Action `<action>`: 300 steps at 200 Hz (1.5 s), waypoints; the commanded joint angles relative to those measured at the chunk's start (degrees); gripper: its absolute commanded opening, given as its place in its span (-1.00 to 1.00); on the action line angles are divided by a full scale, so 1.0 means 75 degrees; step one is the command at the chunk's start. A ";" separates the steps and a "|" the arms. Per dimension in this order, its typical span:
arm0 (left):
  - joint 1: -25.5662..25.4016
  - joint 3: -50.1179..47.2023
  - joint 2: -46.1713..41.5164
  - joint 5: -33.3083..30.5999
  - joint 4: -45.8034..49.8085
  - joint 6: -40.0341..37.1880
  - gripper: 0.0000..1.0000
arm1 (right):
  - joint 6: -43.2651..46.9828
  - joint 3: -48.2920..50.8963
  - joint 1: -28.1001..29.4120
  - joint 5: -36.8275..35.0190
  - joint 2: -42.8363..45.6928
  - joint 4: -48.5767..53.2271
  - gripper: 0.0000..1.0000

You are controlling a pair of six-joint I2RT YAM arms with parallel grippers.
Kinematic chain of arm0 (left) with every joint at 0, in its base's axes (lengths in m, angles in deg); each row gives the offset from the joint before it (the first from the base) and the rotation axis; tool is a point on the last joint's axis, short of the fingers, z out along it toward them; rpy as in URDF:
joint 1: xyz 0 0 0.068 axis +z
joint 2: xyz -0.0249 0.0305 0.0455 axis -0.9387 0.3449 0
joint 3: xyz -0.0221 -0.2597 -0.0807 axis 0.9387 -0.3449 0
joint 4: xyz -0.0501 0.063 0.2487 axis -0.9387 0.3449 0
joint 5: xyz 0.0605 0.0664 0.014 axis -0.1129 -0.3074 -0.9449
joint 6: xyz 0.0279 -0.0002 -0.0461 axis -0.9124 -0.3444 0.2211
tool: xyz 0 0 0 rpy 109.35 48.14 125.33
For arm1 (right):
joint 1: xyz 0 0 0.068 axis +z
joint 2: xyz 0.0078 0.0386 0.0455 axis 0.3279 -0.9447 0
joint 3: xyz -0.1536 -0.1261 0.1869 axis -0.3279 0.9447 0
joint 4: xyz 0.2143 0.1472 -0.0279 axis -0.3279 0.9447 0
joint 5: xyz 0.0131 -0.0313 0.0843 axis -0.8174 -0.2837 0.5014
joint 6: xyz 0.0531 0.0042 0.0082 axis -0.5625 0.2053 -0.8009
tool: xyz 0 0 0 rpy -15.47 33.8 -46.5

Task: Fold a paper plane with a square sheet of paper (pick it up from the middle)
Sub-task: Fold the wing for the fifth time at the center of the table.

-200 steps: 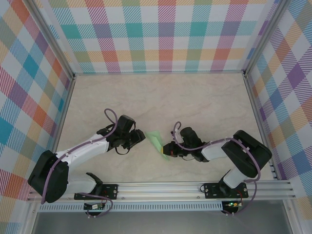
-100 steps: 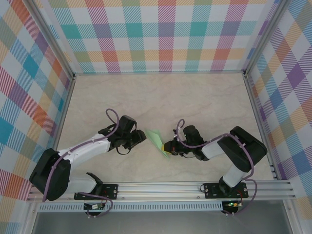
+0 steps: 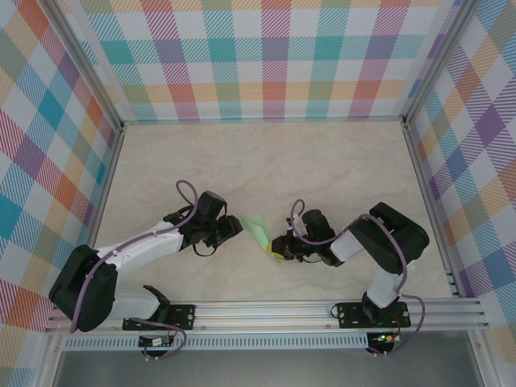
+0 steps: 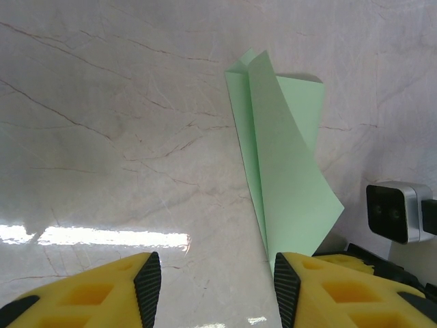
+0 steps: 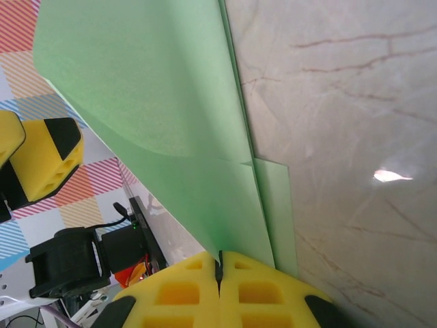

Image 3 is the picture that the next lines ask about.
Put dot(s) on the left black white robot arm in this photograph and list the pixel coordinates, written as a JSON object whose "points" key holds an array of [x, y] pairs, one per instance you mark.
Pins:
{"points": [[84, 290]]}

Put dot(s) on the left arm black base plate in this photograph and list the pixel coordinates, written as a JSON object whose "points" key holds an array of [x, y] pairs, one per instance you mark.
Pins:
{"points": [[183, 314]]}

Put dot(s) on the aluminium table edge rail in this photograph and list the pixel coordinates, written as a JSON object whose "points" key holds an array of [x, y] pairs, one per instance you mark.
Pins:
{"points": [[427, 193], [106, 189]]}

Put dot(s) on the aluminium frame post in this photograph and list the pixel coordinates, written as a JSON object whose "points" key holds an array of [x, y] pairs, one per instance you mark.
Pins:
{"points": [[439, 60], [80, 60]]}

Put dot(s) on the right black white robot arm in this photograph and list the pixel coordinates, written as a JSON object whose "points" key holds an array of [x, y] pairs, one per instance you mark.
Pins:
{"points": [[395, 238]]}

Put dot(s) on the wide aluminium mounting rail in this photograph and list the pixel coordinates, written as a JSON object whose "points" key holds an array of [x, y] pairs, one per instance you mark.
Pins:
{"points": [[262, 316]]}

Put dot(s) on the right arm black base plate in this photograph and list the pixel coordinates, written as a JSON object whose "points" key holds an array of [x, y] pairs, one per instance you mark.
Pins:
{"points": [[346, 316]]}

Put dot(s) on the thin aluminium table edge strip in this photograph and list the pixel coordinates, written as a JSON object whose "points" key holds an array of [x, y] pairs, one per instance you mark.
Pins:
{"points": [[262, 119]]}

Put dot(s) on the green paper sheet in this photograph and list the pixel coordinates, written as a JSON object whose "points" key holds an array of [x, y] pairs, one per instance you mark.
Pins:
{"points": [[258, 230]]}

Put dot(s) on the grey metal panel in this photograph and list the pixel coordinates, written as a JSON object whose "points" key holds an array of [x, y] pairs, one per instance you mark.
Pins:
{"points": [[262, 369]]}

